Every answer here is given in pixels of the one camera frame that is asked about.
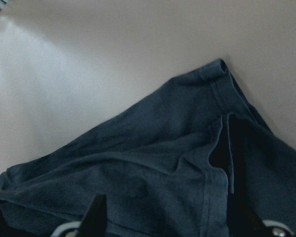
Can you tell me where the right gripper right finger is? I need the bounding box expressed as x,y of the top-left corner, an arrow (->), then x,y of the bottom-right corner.
233,202 -> 269,237

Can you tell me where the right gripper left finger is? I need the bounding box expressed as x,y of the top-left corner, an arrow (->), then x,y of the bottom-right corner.
77,195 -> 107,237

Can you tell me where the black t-shirt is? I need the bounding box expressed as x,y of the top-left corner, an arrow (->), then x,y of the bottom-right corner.
0,59 -> 296,237

